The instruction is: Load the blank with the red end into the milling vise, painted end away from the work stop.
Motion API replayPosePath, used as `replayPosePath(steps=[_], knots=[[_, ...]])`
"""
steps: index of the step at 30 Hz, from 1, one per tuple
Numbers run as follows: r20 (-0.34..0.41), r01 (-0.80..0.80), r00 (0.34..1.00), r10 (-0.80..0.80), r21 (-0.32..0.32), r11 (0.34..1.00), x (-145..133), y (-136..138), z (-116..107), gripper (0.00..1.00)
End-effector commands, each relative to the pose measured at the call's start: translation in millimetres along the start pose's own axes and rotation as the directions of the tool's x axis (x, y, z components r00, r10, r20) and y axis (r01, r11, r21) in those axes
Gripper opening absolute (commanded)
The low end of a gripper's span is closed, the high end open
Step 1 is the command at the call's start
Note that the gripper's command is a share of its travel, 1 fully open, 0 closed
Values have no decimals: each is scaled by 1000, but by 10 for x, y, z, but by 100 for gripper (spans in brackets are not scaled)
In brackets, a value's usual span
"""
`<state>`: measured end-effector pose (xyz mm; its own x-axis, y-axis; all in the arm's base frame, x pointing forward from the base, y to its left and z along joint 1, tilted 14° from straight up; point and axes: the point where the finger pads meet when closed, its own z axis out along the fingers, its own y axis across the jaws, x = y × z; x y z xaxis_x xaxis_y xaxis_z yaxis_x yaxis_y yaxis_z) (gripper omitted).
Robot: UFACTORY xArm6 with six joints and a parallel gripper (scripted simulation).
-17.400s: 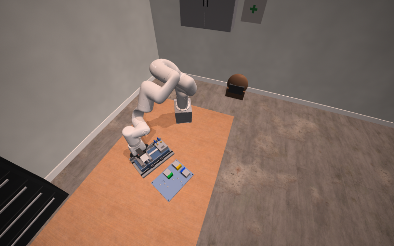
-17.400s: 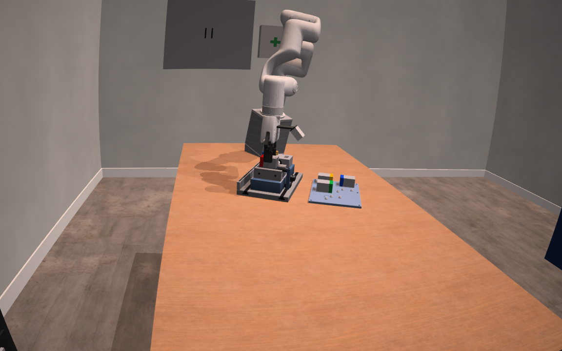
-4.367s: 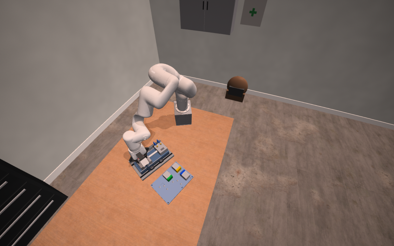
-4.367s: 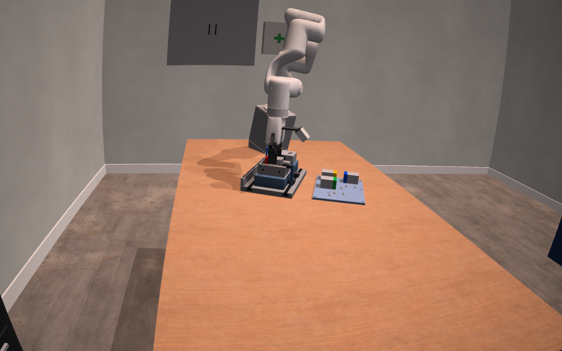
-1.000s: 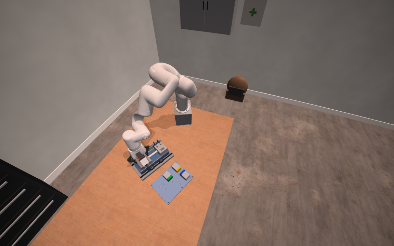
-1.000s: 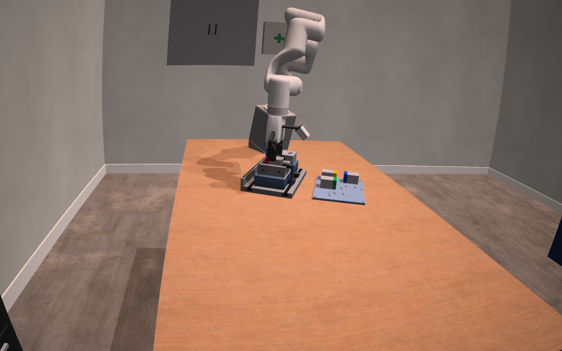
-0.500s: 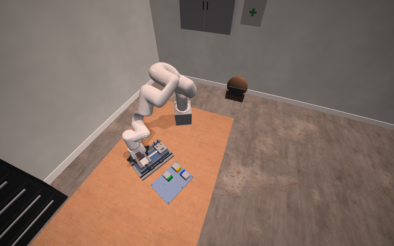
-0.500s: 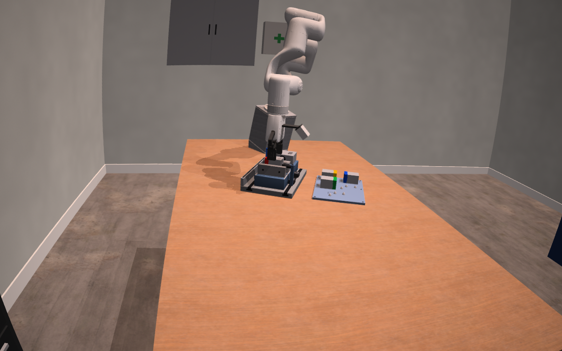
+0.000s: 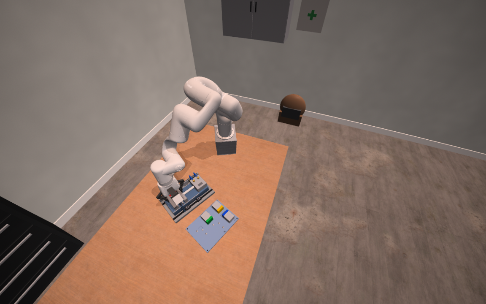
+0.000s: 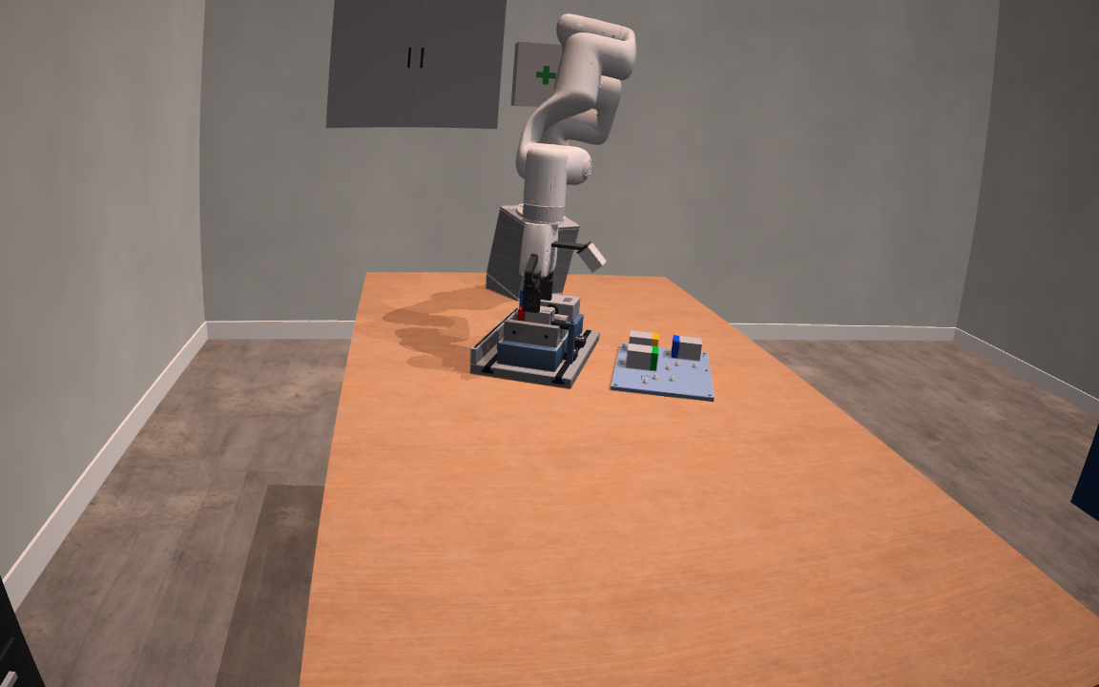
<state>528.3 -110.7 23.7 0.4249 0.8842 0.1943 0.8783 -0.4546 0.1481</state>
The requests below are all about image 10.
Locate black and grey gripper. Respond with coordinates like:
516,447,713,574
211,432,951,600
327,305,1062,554
519,218,564,313

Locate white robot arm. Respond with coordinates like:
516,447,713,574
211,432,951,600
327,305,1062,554
517,13,636,222

